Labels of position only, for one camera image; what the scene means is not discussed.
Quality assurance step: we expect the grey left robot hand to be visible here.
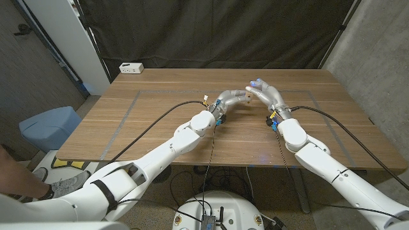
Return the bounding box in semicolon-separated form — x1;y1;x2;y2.
209;89;253;119

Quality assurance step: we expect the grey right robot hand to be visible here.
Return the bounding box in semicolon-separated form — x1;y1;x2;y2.
245;78;293;121

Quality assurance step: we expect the black backdrop stand pole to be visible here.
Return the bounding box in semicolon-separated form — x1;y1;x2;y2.
318;0;364;70
73;0;112;84

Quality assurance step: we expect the grey table leg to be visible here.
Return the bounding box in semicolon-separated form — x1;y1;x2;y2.
289;167;311;214

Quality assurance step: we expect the white power strip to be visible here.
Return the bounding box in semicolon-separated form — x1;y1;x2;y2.
118;62;144;75

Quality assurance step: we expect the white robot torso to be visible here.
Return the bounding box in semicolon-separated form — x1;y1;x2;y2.
172;190;265;230

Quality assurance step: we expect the grey module on torso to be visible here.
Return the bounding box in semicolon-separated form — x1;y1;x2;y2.
200;214;217;230

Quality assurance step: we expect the yellow and black floor object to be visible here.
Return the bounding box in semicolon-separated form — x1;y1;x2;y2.
50;157;86;169

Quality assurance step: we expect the white cabinet panel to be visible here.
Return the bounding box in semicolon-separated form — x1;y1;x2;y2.
24;0;111;96

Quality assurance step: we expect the blue padded stool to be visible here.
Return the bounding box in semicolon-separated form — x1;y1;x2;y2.
18;105;82;154

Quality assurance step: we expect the person's bare limb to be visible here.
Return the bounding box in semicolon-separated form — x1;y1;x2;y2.
0;145;54;201

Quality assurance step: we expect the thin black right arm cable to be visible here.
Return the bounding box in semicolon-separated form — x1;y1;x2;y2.
274;129;405;222

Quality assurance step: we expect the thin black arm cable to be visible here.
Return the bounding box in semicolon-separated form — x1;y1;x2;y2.
118;126;218;223
274;129;405;222

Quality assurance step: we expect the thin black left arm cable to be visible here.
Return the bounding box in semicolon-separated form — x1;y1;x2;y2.
118;126;218;223

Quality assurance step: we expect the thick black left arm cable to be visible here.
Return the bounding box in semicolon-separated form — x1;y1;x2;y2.
95;100;210;172

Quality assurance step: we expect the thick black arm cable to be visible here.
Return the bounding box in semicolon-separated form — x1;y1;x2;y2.
289;105;409;191
95;100;210;172

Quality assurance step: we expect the black floor cable tangle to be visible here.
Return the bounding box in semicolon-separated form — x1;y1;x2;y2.
169;165;253;208

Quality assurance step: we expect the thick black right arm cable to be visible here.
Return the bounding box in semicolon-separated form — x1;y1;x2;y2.
289;105;409;191

